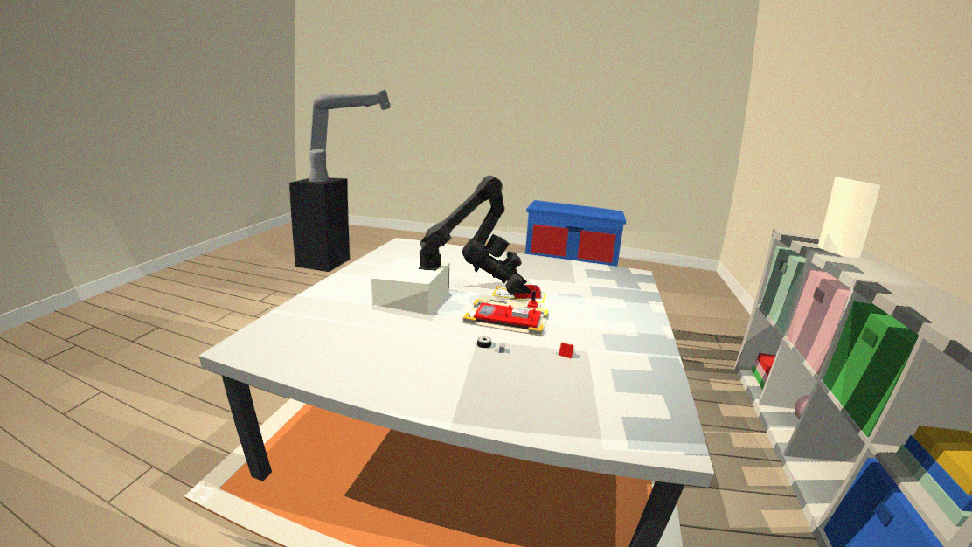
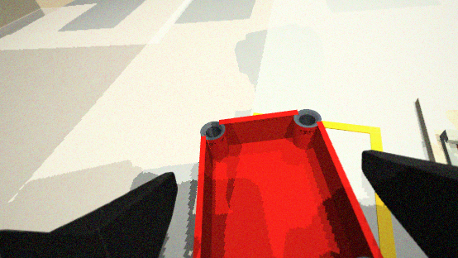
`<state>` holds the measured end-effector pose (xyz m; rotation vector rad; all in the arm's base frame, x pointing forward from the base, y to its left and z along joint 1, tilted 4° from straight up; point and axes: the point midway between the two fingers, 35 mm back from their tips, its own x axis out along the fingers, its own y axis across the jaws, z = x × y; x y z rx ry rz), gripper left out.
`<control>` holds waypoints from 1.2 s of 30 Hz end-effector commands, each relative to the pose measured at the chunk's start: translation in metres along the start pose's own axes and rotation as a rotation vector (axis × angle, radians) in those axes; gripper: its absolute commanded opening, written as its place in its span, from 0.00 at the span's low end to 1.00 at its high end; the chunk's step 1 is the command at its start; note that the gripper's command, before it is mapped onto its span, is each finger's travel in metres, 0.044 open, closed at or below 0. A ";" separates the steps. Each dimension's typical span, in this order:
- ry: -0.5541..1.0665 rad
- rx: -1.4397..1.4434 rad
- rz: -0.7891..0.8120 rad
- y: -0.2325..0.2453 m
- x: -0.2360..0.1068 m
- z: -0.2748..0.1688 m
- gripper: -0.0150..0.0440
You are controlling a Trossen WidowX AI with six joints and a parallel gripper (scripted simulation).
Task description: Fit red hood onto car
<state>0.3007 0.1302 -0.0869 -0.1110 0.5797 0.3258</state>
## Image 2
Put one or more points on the yellow rectangular frame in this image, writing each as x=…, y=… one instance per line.
x=385, y=229

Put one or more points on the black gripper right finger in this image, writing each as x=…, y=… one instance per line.
x=421, y=194

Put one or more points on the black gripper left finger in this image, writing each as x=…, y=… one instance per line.
x=131, y=226

